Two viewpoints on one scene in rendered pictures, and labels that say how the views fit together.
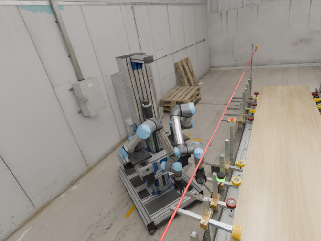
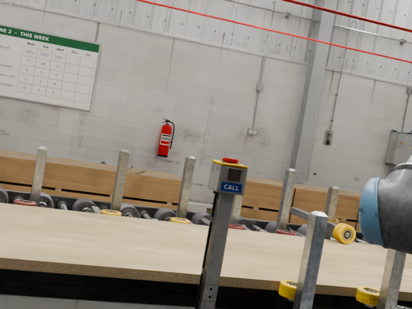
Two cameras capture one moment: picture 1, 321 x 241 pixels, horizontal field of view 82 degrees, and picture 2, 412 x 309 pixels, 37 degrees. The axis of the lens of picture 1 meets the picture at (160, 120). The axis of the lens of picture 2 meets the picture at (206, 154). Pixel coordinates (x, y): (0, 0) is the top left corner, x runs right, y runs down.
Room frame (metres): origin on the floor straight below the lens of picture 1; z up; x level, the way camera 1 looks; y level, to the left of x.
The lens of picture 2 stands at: (2.92, 0.09, 1.31)
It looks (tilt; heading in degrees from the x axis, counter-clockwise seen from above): 3 degrees down; 218
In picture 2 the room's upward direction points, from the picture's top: 10 degrees clockwise
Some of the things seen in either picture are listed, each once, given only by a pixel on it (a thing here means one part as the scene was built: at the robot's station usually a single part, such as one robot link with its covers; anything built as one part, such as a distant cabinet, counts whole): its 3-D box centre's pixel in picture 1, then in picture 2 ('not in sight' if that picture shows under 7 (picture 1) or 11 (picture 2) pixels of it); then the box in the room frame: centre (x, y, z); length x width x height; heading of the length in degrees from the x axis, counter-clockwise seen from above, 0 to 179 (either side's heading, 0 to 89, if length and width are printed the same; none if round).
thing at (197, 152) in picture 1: (198, 156); not in sight; (1.15, -0.24, 1.29); 0.09 x 0.08 x 0.11; 177
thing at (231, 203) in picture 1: (231, 206); not in sight; (1.00, -0.43, 0.85); 0.08 x 0.08 x 0.11
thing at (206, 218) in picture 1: (206, 218); not in sight; (0.87, -0.19, 0.95); 0.14 x 0.06 x 0.05; 147
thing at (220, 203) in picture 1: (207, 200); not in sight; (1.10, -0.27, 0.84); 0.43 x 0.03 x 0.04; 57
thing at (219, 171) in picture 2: (231, 122); (227, 178); (1.74, -0.76, 1.18); 0.07 x 0.07 x 0.08; 57
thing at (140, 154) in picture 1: (137, 151); not in sight; (1.67, 0.30, 1.09); 0.15 x 0.15 x 0.10
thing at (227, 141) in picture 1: (227, 158); (303, 304); (1.52, -0.62, 0.89); 0.04 x 0.04 x 0.48; 57
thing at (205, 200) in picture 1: (207, 220); not in sight; (0.89, -0.21, 0.89); 0.04 x 0.04 x 0.48; 57
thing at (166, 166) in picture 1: (168, 165); not in sight; (1.31, 0.00, 1.12); 0.11 x 0.11 x 0.08; 54
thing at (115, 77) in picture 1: (139, 102); not in sight; (4.16, 0.41, 0.78); 0.90 x 0.45 x 1.55; 144
